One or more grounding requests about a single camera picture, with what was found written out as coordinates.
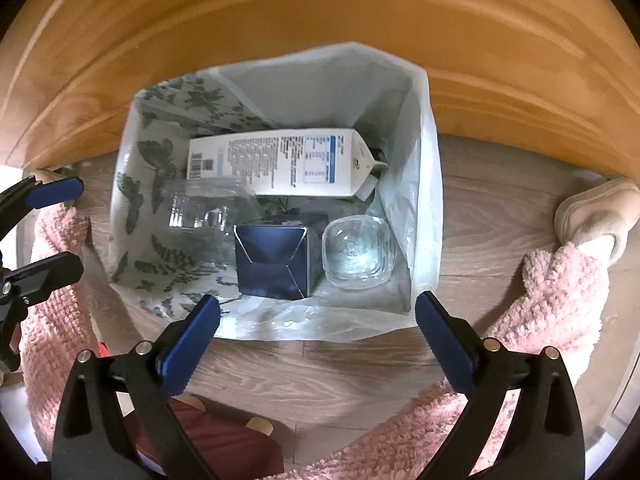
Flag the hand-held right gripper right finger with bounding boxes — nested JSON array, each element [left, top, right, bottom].
[[414, 290, 587, 480]]

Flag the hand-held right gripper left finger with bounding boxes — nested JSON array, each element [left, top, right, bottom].
[[51, 294, 222, 480]]

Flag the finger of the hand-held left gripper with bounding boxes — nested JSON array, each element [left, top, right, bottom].
[[0, 175, 85, 241], [0, 251, 85, 308]]

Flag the dark blue carton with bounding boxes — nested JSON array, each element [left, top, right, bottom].
[[233, 212, 329, 301]]

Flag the clear plastic clamshell container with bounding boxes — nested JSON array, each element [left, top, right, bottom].
[[159, 176, 258, 268]]

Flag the white milk carton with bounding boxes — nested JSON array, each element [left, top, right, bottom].
[[186, 128, 390, 198]]

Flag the white plastic-lined trash bin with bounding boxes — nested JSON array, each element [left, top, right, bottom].
[[107, 42, 445, 345]]

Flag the dark red cloth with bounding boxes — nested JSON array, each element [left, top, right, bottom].
[[122, 394, 286, 480]]

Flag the wooden bed frame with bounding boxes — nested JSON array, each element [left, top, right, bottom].
[[0, 0, 640, 183]]

